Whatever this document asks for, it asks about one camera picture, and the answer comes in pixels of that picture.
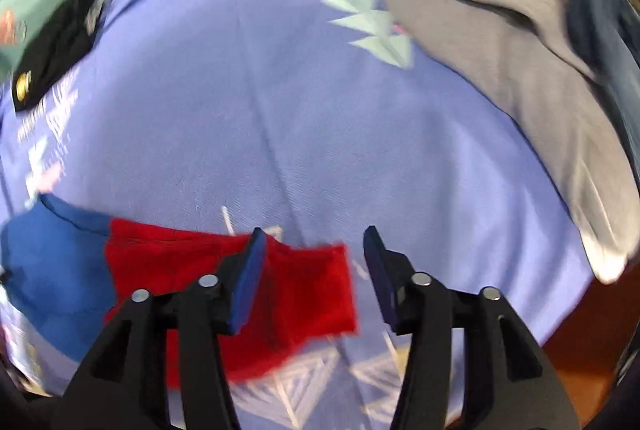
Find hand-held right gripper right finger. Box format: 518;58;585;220
363;226;581;430

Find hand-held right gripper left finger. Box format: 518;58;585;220
50;227;268;430

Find blue and red pants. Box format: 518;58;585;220
0;194;358;391

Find black folded pants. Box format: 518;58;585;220
10;0;108;113

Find purple patterned bed sheet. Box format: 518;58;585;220
0;0;596;430

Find grey garment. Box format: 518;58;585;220
372;0;640;261

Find dark blue garment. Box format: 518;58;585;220
567;0;640;151

